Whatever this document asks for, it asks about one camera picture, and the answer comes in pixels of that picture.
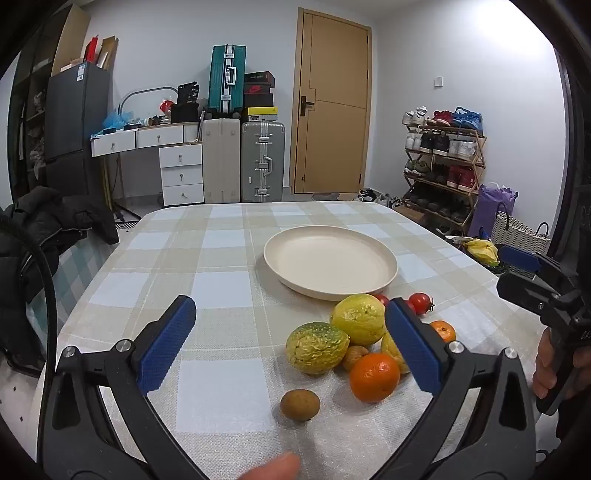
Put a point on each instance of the person's right hand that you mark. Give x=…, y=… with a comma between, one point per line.
x=545, y=369

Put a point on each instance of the teal suitcase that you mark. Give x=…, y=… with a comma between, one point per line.
x=226, y=78

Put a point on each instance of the black puffer jacket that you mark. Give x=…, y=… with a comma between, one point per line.
x=41, y=221

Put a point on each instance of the cream round plate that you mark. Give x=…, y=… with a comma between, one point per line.
x=330, y=258

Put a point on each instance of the red cherry tomato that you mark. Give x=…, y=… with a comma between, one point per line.
x=382, y=300
x=409, y=307
x=420, y=303

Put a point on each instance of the white drawer cabinet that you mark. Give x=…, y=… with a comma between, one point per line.
x=181, y=175

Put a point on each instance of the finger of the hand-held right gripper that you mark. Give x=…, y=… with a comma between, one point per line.
x=521, y=290
x=519, y=258

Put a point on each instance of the silver suitcase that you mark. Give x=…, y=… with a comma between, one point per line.
x=262, y=161

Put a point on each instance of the white desk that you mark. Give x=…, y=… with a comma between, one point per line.
x=134, y=137

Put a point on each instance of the orange mandarin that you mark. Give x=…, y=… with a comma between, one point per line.
x=374, y=377
x=444, y=330

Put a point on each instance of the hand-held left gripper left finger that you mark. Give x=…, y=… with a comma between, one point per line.
x=168, y=341

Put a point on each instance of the beige suitcase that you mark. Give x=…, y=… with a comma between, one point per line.
x=221, y=161

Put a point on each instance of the tall cardboard box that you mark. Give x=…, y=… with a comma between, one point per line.
x=69, y=41

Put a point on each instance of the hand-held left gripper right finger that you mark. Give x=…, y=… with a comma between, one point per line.
x=413, y=346

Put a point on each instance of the blue plastic bag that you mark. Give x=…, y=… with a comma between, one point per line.
x=115, y=121

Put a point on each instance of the black bag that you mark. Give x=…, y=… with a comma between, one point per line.
x=187, y=94

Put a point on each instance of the shoes on floor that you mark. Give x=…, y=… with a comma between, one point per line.
x=378, y=197

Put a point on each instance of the stack of shoe boxes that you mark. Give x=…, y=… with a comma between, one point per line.
x=259, y=92

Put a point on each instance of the wooden shoe rack with shoes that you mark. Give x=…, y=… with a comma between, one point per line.
x=438, y=143

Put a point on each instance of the wooden door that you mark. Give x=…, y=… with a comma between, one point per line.
x=332, y=101

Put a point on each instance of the purple bag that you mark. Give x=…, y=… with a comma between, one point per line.
x=491, y=207

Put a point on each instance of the grey refrigerator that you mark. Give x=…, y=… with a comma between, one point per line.
x=76, y=120

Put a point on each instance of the brown longan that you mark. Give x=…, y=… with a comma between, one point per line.
x=300, y=405
x=354, y=357

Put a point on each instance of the person's left hand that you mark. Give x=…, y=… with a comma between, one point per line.
x=272, y=468

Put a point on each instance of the yellow bag on floor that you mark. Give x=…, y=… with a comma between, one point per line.
x=480, y=251

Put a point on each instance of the green-yellow wrinkled passion fruit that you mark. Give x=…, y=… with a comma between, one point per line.
x=316, y=348

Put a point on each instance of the person's right forearm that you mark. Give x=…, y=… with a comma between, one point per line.
x=577, y=397

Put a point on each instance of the woven basket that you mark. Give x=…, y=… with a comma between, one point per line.
x=521, y=235

